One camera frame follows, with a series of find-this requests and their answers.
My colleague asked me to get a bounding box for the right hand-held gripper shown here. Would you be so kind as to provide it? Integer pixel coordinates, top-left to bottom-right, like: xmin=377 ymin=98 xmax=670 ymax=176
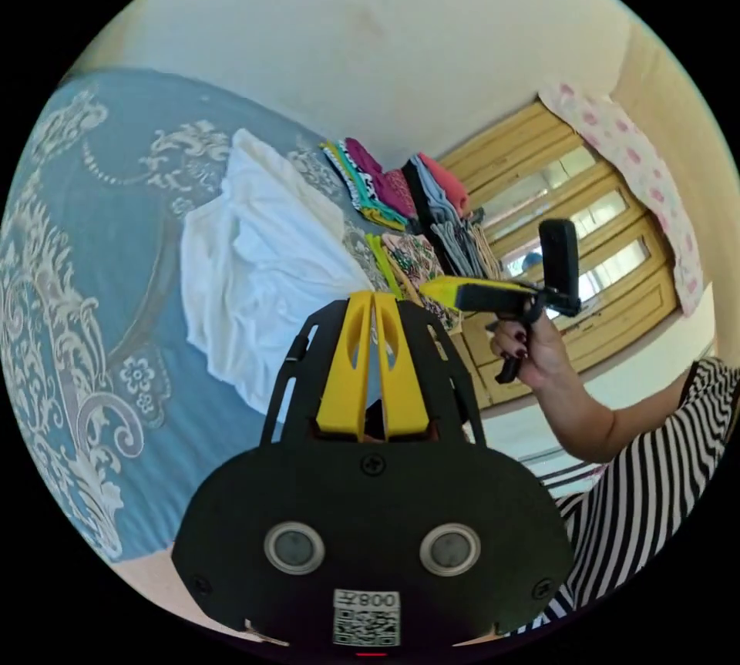
xmin=418 ymin=274 xmax=583 ymax=384

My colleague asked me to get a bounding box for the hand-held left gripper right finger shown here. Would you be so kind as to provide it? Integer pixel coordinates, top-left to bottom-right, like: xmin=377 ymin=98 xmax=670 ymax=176
xmin=374 ymin=292 xmax=431 ymax=442

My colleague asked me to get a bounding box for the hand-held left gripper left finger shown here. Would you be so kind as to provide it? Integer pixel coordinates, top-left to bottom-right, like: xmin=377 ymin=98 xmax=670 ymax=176
xmin=315 ymin=291 xmax=375 ymax=442

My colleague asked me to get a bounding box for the person's right forearm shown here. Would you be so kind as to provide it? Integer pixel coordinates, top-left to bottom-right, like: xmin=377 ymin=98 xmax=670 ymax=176
xmin=533 ymin=365 xmax=686 ymax=465

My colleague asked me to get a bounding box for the white short sleeve shirt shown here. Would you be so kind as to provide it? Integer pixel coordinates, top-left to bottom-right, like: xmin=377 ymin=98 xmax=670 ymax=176
xmin=180 ymin=128 xmax=378 ymax=415

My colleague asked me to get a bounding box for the person's right hand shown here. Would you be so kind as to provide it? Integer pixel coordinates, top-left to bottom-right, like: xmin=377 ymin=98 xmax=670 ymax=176
xmin=489 ymin=313 xmax=572 ymax=392

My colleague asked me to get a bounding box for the pile of clothes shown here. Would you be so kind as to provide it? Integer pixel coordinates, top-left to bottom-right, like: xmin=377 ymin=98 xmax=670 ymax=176
xmin=319 ymin=137 xmax=503 ymax=332

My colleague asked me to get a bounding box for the wooden framed window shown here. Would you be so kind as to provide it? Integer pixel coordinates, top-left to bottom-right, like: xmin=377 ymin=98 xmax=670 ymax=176
xmin=438 ymin=100 xmax=682 ymax=407

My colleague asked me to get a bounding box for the white curtain with pink flowers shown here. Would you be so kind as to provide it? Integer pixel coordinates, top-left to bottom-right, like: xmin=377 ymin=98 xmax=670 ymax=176
xmin=538 ymin=82 xmax=706 ymax=319

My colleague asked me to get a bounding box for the person's body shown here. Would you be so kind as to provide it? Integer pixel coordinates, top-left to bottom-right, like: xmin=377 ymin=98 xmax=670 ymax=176
xmin=501 ymin=355 xmax=740 ymax=638

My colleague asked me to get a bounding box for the bed with blue patterned sheet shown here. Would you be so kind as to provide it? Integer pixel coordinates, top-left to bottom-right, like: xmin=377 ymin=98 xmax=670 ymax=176
xmin=0 ymin=68 xmax=463 ymax=566

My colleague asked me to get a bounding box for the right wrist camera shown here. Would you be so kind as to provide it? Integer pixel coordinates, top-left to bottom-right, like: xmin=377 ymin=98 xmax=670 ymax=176
xmin=538 ymin=218 xmax=581 ymax=303

